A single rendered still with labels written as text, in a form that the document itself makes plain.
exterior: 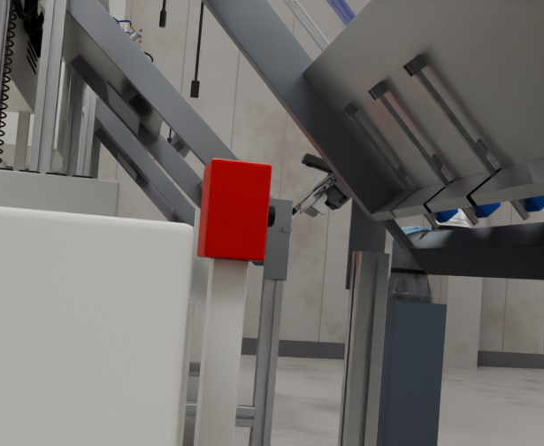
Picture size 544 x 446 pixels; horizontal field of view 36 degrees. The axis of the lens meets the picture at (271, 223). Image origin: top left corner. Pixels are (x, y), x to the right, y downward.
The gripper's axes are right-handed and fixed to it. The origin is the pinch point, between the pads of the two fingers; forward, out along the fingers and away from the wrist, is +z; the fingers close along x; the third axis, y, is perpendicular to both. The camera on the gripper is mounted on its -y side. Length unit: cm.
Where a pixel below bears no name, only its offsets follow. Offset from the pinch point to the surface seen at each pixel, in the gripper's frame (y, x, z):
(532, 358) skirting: 259, 418, -145
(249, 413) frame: 21, -42, 44
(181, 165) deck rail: -30.0, 30.0, 10.3
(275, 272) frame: 2.8, -42.4, 19.7
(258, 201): -13, -82, 19
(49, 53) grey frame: -62, -41, 24
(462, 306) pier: 176, 386, -121
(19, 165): -60, 28, 45
